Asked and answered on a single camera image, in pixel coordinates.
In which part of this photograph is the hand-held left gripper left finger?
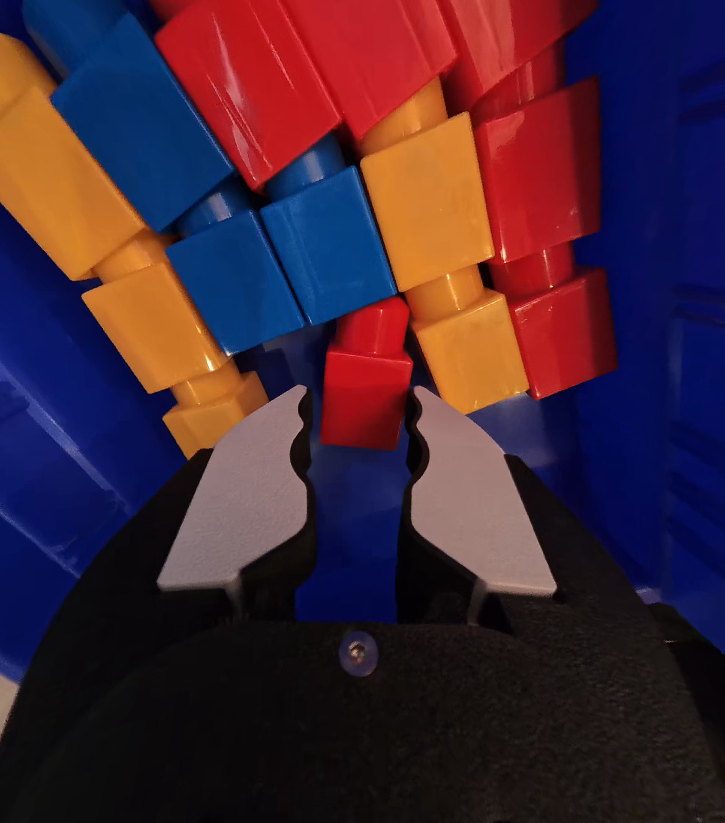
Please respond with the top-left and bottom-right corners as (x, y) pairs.
(158, 384), (318, 612)

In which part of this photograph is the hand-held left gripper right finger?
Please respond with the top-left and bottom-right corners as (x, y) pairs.
(396, 386), (557, 625)

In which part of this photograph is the red mega block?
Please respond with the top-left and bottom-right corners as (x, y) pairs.
(320, 299), (415, 451)

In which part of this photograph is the blue plastic bin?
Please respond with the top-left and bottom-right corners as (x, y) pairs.
(0, 0), (725, 685)

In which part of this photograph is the pile of coloured toy bricks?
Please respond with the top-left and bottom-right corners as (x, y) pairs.
(0, 0), (618, 460)

